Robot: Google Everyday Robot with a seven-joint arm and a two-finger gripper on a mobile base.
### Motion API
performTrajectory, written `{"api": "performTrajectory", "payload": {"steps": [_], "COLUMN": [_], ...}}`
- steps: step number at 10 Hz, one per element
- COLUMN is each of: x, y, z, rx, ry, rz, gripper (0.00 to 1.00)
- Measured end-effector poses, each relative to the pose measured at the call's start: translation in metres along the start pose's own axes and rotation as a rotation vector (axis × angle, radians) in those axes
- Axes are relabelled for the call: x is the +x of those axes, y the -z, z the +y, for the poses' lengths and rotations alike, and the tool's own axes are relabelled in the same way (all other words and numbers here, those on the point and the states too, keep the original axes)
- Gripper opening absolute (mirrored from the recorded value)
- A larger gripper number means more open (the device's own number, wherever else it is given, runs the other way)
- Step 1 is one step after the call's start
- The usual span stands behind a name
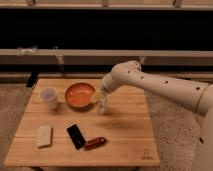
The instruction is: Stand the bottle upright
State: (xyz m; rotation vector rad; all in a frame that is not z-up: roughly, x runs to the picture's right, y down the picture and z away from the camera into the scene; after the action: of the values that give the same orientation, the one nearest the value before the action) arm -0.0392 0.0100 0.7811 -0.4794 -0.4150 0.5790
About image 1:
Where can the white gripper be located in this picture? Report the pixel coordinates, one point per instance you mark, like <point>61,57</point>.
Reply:
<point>99,98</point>

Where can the beige sponge block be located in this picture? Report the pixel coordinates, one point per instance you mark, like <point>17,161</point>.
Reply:
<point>44,136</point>

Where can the dark red bottle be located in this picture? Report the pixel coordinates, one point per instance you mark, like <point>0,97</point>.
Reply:
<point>94,143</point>

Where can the wooden table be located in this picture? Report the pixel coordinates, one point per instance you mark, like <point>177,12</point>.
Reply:
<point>126,126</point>

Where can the grey horizontal rail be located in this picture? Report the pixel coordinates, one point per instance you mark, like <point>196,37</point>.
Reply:
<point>27,56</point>

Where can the orange bowl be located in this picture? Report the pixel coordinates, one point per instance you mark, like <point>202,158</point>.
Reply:
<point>78,95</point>

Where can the clear plastic cup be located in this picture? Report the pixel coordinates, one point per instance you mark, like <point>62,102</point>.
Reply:
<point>48,95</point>

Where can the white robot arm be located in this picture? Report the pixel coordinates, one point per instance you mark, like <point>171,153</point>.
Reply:
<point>194,96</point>

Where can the black rectangular box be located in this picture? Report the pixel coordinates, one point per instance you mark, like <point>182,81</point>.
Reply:
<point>76,136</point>

